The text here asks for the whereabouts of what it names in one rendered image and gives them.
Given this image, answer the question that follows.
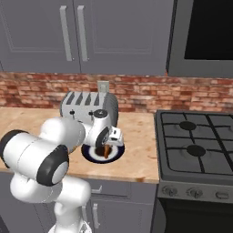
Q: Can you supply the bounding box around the grey wall outlet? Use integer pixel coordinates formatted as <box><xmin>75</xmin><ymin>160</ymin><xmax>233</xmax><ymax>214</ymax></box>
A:
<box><xmin>96</xmin><ymin>80</ymin><xmax>110</xmax><ymax>94</ymax></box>

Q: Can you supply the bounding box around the silver four-slot toaster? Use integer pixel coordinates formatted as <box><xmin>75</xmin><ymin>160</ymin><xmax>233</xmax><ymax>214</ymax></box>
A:
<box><xmin>59</xmin><ymin>91</ymin><xmax>120</xmax><ymax>129</ymax></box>

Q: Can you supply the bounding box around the grey microwave oven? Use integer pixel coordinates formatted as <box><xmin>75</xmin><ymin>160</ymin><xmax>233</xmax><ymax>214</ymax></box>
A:
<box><xmin>167</xmin><ymin>0</ymin><xmax>233</xmax><ymax>79</ymax></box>

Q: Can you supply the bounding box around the brown chicken drumstick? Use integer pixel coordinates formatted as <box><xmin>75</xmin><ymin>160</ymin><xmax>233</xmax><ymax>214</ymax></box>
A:
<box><xmin>95</xmin><ymin>145</ymin><xmax>111</xmax><ymax>159</ymax></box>

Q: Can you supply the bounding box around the grey lower cupboard door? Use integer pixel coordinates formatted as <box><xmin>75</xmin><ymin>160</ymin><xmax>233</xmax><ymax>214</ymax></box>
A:
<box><xmin>0</xmin><ymin>171</ymin><xmax>58</xmax><ymax>233</ymax></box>
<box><xmin>86</xmin><ymin>196</ymin><xmax>157</xmax><ymax>233</ymax></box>

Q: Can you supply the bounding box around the grey gas stove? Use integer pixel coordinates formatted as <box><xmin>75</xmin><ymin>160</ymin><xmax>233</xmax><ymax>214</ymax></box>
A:
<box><xmin>150</xmin><ymin>109</ymin><xmax>233</xmax><ymax>233</ymax></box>

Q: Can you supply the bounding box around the white plate with blue rim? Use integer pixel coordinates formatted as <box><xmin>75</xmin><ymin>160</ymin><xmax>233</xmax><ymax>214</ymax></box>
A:
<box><xmin>80</xmin><ymin>143</ymin><xmax>126</xmax><ymax>165</ymax></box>

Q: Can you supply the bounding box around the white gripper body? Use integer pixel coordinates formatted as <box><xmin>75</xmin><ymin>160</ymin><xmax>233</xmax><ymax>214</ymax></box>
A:
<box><xmin>107</xmin><ymin>130</ymin><xmax>126</xmax><ymax>148</ymax></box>

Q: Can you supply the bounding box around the silver lower cupboard handle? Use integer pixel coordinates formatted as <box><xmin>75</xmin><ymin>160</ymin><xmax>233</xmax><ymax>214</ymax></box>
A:
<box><xmin>92</xmin><ymin>202</ymin><xmax>101</xmax><ymax>230</ymax></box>

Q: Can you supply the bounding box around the grey stove knob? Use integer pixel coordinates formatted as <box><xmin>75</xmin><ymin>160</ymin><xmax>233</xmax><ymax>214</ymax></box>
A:
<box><xmin>162</xmin><ymin>185</ymin><xmax>178</xmax><ymax>197</ymax></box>
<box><xmin>187</xmin><ymin>187</ymin><xmax>204</xmax><ymax>199</ymax></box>
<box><xmin>215</xmin><ymin>189</ymin><xmax>231</xmax><ymax>200</ymax></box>

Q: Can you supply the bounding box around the silver cupboard handle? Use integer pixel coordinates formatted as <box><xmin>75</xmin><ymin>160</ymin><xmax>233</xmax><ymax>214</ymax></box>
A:
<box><xmin>59</xmin><ymin>5</ymin><xmax>74</xmax><ymax>63</ymax></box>
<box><xmin>92</xmin><ymin>202</ymin><xmax>101</xmax><ymax>230</ymax></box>
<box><xmin>76</xmin><ymin>5</ymin><xmax>89</xmax><ymax>63</ymax></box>

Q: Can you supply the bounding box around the grey upper cupboard door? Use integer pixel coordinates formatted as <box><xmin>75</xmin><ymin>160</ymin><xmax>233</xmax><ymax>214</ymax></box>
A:
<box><xmin>72</xmin><ymin>0</ymin><xmax>176</xmax><ymax>76</ymax></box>
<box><xmin>0</xmin><ymin>0</ymin><xmax>82</xmax><ymax>75</ymax></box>

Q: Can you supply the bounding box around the grey drawer front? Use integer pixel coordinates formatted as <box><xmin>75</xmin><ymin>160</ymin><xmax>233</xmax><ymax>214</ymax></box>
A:
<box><xmin>86</xmin><ymin>177</ymin><xmax>157</xmax><ymax>205</ymax></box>

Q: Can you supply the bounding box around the silver drawer handle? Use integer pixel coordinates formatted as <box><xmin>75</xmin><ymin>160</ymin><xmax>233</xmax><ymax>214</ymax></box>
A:
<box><xmin>90</xmin><ymin>185</ymin><xmax>104</xmax><ymax>195</ymax></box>

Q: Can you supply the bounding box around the grey cupboard door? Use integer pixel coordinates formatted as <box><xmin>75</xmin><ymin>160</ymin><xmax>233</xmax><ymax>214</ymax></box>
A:
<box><xmin>72</xmin><ymin>0</ymin><xmax>176</xmax><ymax>76</ymax></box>
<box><xmin>86</xmin><ymin>196</ymin><xmax>157</xmax><ymax>233</ymax></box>
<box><xmin>0</xmin><ymin>171</ymin><xmax>58</xmax><ymax>233</ymax></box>
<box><xmin>0</xmin><ymin>0</ymin><xmax>82</xmax><ymax>75</ymax></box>

